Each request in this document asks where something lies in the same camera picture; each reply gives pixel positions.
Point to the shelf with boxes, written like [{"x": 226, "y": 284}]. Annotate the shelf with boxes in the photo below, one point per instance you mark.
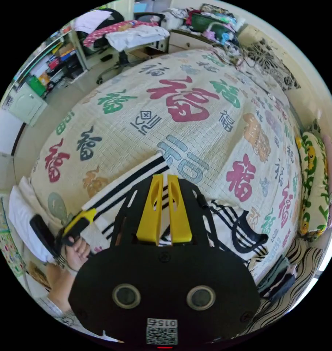
[{"x": 59, "y": 60}]

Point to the zebra striped blanket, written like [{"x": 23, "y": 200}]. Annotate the zebra striped blanket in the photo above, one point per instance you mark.
[{"x": 289, "y": 310}]

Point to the black and white floral cushion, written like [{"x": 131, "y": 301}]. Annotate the black and white floral cushion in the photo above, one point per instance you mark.
[{"x": 273, "y": 64}]

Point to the black and white striped t-shirt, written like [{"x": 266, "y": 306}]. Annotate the black and white striped t-shirt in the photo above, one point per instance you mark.
[{"x": 231, "y": 233}]

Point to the green and yellow floral pillow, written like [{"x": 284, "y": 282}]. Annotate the green and yellow floral pillow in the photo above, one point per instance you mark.
[{"x": 311, "y": 186}]

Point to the person's body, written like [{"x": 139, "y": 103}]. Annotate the person's body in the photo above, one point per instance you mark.
[{"x": 63, "y": 315}]

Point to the pale green cabinet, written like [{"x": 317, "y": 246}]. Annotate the pale green cabinet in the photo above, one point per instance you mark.
[{"x": 27, "y": 102}]

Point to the person's left hand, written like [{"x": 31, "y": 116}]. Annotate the person's left hand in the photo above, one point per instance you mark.
[{"x": 78, "y": 253}]

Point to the person's left forearm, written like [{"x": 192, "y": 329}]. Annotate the person's left forearm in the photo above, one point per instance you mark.
[{"x": 60, "y": 285}]

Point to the pile of clothes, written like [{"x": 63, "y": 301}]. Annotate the pile of clothes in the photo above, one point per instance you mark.
[{"x": 275, "y": 277}]

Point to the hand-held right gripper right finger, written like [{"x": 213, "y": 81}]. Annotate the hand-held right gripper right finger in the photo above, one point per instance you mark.
[{"x": 179, "y": 222}]

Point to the bed with printed quilt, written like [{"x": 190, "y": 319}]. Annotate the bed with printed quilt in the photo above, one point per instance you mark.
[{"x": 155, "y": 120}]

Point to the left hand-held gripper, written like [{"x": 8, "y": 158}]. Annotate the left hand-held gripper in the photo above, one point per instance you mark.
[{"x": 67, "y": 238}]

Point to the office chair with clothes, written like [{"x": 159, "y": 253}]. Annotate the office chair with clothes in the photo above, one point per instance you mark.
[{"x": 122, "y": 33}]

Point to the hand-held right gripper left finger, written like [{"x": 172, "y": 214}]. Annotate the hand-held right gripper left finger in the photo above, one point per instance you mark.
[{"x": 151, "y": 219}]

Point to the bedside cabinet with clutter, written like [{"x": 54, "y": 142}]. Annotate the bedside cabinet with clutter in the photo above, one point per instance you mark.
[{"x": 199, "y": 30}]

